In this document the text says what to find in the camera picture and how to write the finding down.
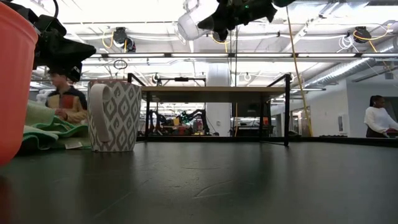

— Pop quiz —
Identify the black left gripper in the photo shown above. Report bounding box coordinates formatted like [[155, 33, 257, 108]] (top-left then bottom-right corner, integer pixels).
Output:
[[33, 37, 97, 70]]

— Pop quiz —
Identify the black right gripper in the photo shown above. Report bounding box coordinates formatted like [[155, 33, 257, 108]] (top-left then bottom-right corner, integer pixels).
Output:
[[197, 0, 277, 32]]

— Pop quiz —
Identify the clear glass mug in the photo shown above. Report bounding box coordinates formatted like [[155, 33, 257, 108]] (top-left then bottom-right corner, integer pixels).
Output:
[[177, 9, 218, 42]]

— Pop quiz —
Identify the orange plastic mug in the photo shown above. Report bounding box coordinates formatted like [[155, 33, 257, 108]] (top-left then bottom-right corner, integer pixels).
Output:
[[0, 2, 39, 166]]

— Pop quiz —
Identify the grey white patterned mug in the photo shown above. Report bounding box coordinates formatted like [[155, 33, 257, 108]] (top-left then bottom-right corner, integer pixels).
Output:
[[87, 80, 142, 152]]

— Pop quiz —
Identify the wooden shelf with black legs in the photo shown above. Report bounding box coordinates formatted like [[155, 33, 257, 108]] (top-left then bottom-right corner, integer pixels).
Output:
[[127, 73, 292, 147]]

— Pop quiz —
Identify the person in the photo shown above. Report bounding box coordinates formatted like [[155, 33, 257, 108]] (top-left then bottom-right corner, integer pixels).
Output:
[[363, 95, 398, 139], [45, 65, 89, 125]]

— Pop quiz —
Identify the white lumpy object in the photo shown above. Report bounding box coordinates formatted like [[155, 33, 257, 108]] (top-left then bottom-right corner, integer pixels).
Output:
[[35, 90, 52, 105]]

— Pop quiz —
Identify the green microfibre cloth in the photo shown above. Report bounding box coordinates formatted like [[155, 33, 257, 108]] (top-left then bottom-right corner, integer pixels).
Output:
[[18, 99, 93, 153]]

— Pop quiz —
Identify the black computer case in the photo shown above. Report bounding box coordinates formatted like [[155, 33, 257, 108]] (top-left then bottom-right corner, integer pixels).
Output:
[[231, 102, 271, 138]]

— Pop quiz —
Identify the background robot workstation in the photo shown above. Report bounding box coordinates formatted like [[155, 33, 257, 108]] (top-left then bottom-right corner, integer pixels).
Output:
[[148, 108, 215, 137]]

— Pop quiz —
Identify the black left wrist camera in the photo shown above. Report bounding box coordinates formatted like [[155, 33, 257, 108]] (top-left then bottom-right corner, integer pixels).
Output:
[[34, 14, 68, 43]]

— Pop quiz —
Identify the hanging black cable loop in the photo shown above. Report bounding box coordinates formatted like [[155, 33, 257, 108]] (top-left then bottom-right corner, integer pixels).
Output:
[[113, 58, 128, 71]]

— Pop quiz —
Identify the yellow hanging cable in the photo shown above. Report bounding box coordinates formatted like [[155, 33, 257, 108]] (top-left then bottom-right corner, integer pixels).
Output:
[[285, 6, 313, 138]]

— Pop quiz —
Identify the white wall dispenser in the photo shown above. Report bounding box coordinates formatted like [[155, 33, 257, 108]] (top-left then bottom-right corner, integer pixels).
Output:
[[338, 113, 351, 134]]

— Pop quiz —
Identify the black aluminium table frame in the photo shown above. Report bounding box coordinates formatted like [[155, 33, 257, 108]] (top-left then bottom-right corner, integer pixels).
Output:
[[90, 136, 398, 147]]

